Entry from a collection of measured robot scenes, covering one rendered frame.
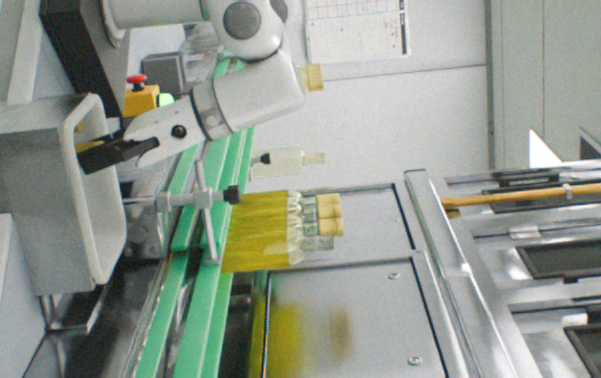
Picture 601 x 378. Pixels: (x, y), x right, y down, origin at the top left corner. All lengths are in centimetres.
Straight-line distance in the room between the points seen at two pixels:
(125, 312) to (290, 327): 36
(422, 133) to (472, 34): 100
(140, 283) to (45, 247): 19
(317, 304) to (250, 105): 53
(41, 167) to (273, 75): 30
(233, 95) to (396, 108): 642
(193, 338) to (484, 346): 48
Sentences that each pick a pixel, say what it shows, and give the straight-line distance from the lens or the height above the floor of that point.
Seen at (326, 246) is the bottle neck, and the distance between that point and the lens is 136.
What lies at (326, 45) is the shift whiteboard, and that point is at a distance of 722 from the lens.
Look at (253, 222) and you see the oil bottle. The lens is 142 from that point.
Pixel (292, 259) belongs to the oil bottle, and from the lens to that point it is 135.
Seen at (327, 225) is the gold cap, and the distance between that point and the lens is 141.
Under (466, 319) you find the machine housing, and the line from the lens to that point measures 138.
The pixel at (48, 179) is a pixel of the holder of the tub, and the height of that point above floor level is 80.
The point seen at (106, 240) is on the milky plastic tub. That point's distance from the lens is 119.
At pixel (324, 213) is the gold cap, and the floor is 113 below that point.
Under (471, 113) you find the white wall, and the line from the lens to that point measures 754.
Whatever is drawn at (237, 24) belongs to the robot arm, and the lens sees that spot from 98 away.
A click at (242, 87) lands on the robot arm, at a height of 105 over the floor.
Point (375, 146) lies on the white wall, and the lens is 750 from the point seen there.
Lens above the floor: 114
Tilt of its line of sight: 1 degrees down
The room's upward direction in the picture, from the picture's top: 84 degrees clockwise
